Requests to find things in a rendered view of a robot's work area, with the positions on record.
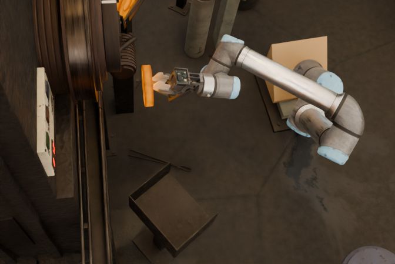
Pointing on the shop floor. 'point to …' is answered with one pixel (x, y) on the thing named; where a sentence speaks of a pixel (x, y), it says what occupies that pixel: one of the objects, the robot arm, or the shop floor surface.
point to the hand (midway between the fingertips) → (147, 83)
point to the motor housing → (125, 79)
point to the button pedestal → (227, 7)
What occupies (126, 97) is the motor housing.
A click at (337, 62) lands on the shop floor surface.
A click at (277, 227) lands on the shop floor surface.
